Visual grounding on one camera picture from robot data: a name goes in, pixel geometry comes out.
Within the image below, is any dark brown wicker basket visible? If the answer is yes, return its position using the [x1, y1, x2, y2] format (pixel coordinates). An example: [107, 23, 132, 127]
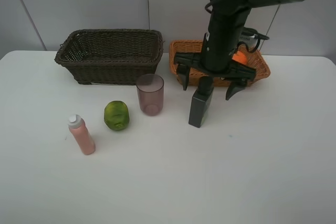
[55, 29, 163, 86]

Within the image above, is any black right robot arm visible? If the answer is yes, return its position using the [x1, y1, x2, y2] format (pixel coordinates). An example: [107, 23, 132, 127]
[174, 0, 304, 100]

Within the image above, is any dark green pump bottle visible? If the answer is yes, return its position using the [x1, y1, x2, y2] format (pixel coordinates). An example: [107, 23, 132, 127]
[188, 76, 214, 128]

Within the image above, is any pink bottle white cap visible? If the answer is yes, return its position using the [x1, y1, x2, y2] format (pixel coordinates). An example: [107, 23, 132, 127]
[68, 114, 96, 155]

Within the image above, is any light orange wicker basket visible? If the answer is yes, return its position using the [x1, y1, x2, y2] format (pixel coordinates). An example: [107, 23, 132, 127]
[169, 40, 271, 86]

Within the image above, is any green lime fruit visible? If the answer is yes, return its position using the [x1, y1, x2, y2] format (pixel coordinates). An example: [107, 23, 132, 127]
[103, 101, 130, 131]

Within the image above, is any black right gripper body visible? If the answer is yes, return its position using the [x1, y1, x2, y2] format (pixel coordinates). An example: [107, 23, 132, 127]
[174, 11, 256, 81]

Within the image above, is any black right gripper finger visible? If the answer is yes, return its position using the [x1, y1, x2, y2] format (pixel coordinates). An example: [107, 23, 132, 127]
[176, 63, 190, 91]
[225, 79, 247, 101]

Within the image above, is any orange mandarin fruit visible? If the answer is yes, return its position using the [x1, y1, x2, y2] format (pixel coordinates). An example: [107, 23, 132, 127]
[232, 51, 248, 65]

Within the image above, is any translucent purple plastic cup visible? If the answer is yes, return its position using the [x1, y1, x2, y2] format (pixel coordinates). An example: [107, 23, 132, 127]
[136, 74, 164, 116]

